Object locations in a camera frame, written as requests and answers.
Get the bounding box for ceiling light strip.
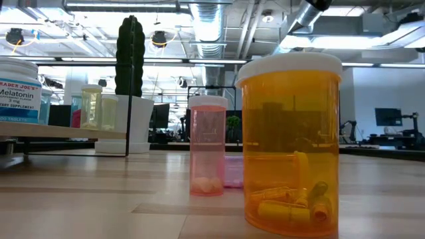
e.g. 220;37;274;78
188;58;248;64

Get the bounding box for black aluminium table frame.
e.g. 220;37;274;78
13;141;425;163

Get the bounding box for yellow translucent pill bottle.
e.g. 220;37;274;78
80;84;104;130
100;94;120;132

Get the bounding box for black metal shelf frame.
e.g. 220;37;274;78
23;62;135;158

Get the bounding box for black ceiling device yellow cable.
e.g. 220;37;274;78
151;30;169;48
5;28;25;46

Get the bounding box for green cactus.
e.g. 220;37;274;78
114;15;146;98

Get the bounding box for pink translucent pill bottle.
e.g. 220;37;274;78
222;155;245;189
188;95;229;197

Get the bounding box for silver slanted air duct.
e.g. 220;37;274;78
287;0;335;34

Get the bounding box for ceiling light panel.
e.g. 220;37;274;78
278;35;378;50

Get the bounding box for white melatonin bottle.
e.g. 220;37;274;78
0;56;43;124

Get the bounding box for small green background plant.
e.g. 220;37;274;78
226;115;241;143

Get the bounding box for silver ribbed air duct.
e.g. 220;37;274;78
189;0;226;87

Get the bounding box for dark monitor on arm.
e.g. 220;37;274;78
375;108;403;127

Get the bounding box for wooden shelf board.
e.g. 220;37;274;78
0;121;128;140

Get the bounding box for large orange pill bottle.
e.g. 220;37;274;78
234;52;343;238

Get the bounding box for blue translucent pill bottle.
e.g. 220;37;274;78
39;88;54;126

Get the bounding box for black rectangular stand frame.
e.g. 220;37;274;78
187;85;237;143

